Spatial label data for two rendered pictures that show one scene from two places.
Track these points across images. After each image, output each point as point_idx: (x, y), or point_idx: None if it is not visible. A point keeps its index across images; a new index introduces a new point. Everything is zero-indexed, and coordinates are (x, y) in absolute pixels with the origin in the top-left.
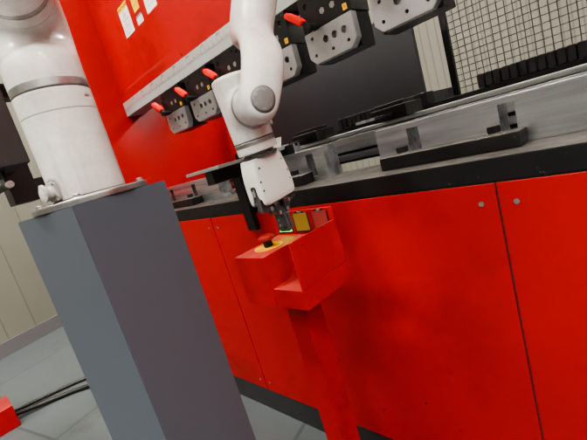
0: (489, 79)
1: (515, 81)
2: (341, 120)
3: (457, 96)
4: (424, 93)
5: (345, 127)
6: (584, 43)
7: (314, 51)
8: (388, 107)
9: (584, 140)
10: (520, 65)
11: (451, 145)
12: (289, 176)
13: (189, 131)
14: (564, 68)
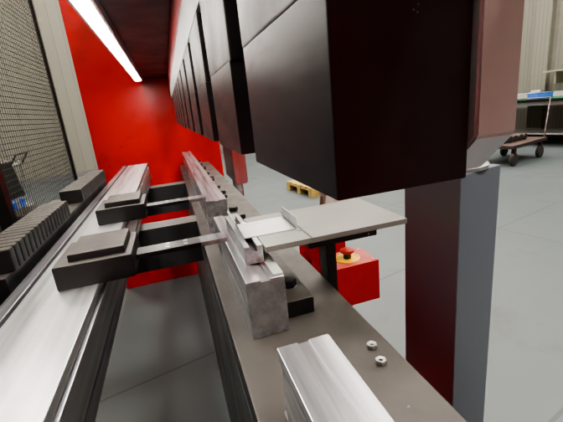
0: (85, 193)
1: (88, 198)
2: (13, 249)
3: (76, 208)
4: (67, 203)
5: (22, 264)
6: (96, 177)
7: None
8: (145, 198)
9: (238, 195)
10: (89, 186)
11: (235, 202)
12: (321, 198)
13: (348, 198)
14: (95, 192)
